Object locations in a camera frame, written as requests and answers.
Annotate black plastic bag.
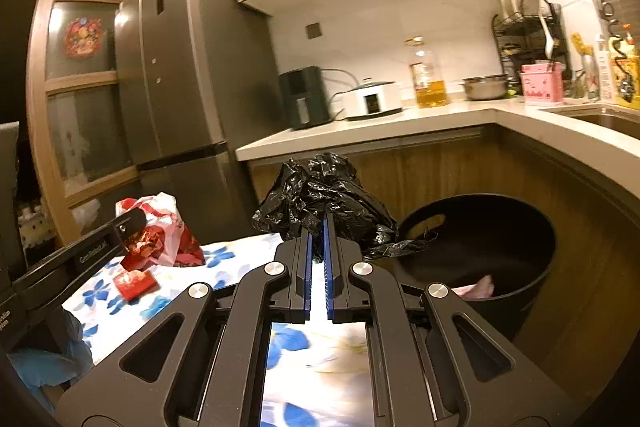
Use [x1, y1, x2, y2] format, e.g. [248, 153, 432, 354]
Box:
[251, 152, 431, 260]

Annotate translucent red print plastic bag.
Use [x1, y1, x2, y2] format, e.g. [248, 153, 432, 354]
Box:
[115, 192, 206, 268]

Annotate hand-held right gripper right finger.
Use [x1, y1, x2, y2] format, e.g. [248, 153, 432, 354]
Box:
[322, 212, 586, 427]

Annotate pink crumpled wrapper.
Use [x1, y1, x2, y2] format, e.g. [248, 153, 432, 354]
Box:
[452, 274, 496, 299]

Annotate small red packet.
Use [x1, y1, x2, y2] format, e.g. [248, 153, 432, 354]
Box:
[114, 269, 160, 303]

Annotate red door decoration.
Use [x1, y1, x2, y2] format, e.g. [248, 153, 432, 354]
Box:
[62, 17, 106, 58]

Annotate cooking oil bottle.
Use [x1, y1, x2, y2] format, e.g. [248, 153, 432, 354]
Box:
[405, 38, 451, 108]

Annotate black trash bin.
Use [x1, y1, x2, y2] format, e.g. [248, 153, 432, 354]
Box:
[397, 193, 557, 343]

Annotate floral tablecloth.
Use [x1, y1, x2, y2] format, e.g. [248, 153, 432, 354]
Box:
[60, 234, 376, 427]

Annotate wooden lower cabinet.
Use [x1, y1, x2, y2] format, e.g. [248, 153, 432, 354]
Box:
[247, 127, 640, 408]

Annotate black air fryer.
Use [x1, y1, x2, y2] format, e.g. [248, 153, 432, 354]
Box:
[278, 66, 331, 130]

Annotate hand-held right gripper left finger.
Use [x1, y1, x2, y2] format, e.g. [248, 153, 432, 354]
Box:
[54, 226, 314, 427]

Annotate red foil wrapper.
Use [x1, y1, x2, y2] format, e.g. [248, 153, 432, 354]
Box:
[122, 227, 168, 272]

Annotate white bottle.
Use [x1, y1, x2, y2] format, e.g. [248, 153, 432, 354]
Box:
[595, 34, 618, 102]

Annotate kitchen sink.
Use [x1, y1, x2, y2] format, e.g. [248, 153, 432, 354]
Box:
[542, 104, 640, 128]

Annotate grey refrigerator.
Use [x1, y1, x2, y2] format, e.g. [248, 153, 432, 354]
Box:
[114, 0, 281, 248]

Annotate white spoon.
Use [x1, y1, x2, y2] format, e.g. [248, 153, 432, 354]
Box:
[537, 2, 558, 58]

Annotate metal pot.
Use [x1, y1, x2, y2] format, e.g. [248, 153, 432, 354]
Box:
[461, 74, 510, 102]

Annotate white rice cooker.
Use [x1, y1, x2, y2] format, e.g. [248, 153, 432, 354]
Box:
[332, 78, 403, 122]

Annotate yellow bottle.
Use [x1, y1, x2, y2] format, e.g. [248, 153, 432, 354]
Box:
[607, 24, 640, 110]

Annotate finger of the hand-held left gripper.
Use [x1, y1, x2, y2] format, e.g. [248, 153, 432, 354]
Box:
[14, 208, 149, 309]

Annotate black dish rack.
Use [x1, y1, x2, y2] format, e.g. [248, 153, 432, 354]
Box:
[491, 0, 571, 88]

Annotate wooden glass door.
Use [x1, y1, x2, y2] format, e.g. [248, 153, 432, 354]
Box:
[25, 0, 146, 248]

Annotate pink box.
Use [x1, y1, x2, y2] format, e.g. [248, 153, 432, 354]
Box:
[520, 62, 566, 106]

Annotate kitchen counter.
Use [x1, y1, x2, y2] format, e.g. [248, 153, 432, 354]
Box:
[235, 99, 640, 208]

